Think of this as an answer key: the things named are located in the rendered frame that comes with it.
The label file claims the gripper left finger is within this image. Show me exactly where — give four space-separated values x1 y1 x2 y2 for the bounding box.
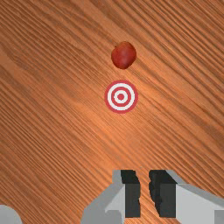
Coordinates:
80 169 142 224

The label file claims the red apple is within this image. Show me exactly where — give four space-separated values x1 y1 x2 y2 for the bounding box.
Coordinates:
110 40 137 70

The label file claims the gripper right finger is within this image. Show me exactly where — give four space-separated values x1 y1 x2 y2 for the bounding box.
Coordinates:
148 169 224 224

